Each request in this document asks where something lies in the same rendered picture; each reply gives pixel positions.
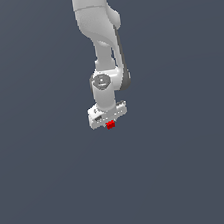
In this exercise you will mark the red cube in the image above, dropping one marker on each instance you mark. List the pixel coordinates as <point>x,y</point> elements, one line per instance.
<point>110,124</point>

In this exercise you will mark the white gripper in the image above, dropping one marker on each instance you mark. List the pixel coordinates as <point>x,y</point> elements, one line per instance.
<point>107,114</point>

